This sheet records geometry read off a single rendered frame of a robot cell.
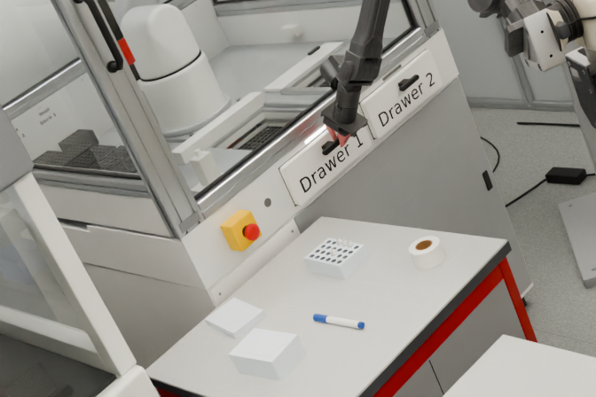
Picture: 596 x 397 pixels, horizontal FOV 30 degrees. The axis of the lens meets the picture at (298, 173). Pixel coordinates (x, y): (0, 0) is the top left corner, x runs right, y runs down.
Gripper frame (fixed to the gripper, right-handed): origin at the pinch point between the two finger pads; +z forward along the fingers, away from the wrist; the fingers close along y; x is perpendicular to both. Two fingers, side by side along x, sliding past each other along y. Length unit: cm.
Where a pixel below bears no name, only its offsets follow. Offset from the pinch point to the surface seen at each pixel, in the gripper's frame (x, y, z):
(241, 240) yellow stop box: 38.2, -1.8, 3.3
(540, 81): -169, 15, 104
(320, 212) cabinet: 10.9, -4.5, 14.2
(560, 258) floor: -75, -43, 79
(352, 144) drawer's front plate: -5.6, -0.3, 4.8
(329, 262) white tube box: 33.6, -23.4, -3.7
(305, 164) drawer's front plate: 10.7, 2.2, 1.7
